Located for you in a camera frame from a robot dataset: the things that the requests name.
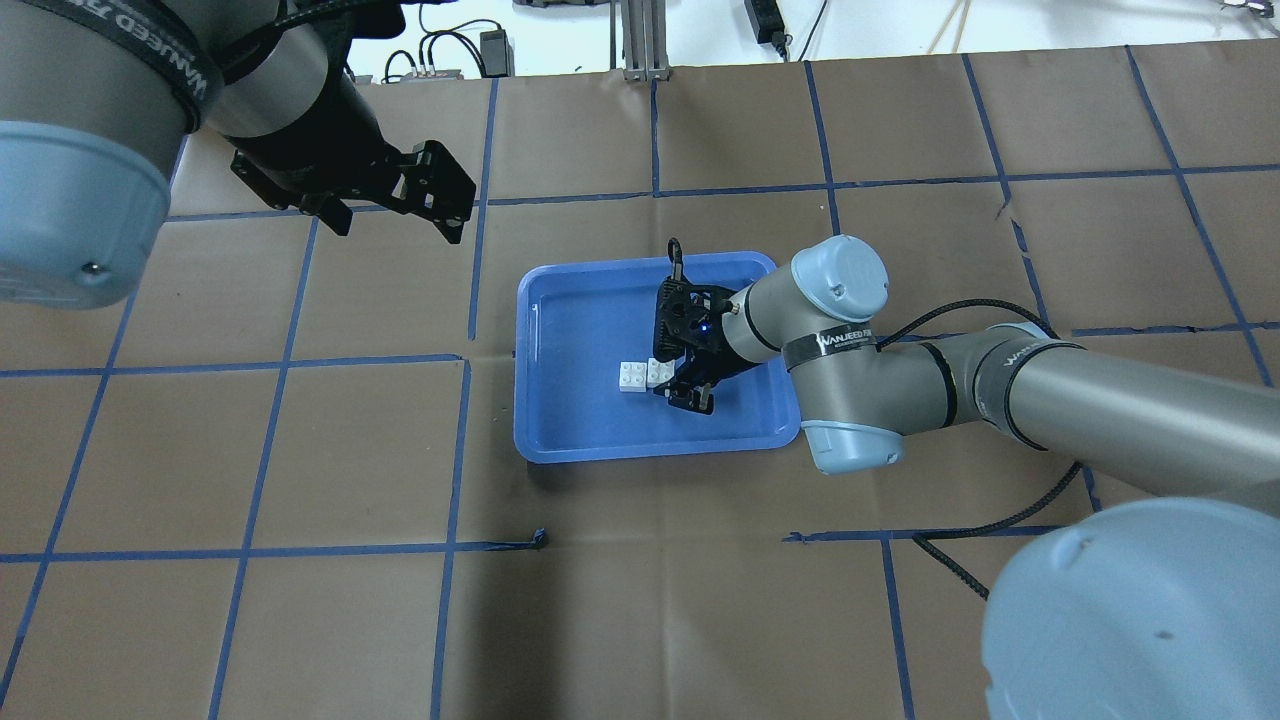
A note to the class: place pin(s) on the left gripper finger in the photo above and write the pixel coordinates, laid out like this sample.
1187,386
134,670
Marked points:
330,208
450,222

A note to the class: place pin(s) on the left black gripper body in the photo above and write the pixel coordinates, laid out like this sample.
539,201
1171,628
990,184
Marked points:
322,138

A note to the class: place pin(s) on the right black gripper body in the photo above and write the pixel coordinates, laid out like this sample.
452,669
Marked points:
716,366

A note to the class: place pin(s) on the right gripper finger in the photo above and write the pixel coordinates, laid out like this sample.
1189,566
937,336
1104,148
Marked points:
690,397

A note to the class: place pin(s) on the white block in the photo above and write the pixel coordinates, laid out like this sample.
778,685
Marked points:
659,372
633,377

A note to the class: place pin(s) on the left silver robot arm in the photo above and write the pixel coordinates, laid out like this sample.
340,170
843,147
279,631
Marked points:
100,96

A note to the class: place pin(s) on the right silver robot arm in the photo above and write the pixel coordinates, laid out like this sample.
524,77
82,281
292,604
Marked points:
1142,586

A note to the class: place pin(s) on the blue plastic tray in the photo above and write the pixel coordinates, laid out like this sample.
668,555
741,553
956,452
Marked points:
576,324

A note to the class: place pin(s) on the black power adapter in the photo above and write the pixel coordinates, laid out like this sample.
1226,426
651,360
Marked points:
766,22

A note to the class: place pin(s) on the aluminium frame post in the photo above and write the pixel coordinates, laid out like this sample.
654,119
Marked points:
643,45

